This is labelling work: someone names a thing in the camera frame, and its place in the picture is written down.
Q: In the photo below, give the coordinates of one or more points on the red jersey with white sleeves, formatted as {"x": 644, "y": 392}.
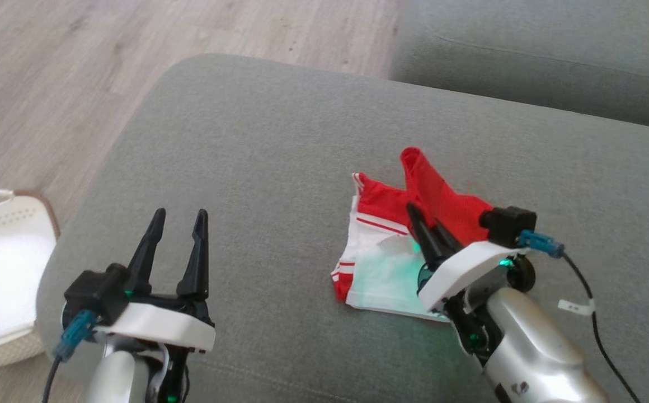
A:
{"x": 380, "y": 268}

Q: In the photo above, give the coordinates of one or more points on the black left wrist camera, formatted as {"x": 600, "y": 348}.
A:
{"x": 92, "y": 294}

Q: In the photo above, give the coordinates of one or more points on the white perforated laundry basket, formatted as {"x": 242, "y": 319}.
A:
{"x": 5, "y": 268}

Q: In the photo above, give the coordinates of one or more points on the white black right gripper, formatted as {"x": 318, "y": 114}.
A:
{"x": 464, "y": 268}

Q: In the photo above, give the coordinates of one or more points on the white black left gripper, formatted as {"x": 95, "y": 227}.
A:
{"x": 162, "y": 327}

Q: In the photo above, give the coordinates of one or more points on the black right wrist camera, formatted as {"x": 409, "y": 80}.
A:
{"x": 506, "y": 224}

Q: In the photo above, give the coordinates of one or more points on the grey fabric sofa cushion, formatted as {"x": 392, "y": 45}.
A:
{"x": 526, "y": 33}

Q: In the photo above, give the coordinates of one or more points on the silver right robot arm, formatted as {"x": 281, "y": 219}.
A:
{"x": 531, "y": 347}

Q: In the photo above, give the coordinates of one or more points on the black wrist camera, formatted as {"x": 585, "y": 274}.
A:
{"x": 506, "y": 224}
{"x": 92, "y": 294}

